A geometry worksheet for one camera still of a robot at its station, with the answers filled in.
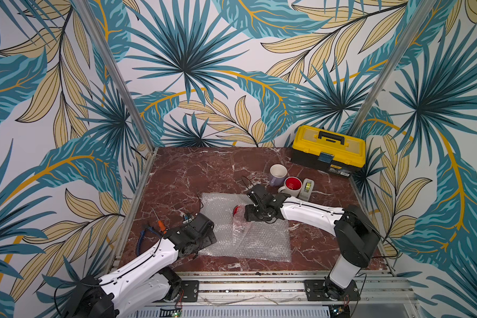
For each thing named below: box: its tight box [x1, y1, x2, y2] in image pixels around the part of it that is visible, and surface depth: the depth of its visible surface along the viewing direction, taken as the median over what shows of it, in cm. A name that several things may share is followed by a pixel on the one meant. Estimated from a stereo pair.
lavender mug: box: [269, 163, 288, 187], surface depth 102 cm
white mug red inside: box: [277, 176, 303, 198], surface depth 100 cm
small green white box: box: [298, 177, 315, 203], surface depth 100 cm
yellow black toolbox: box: [290, 124, 366, 178], surface depth 103 cm
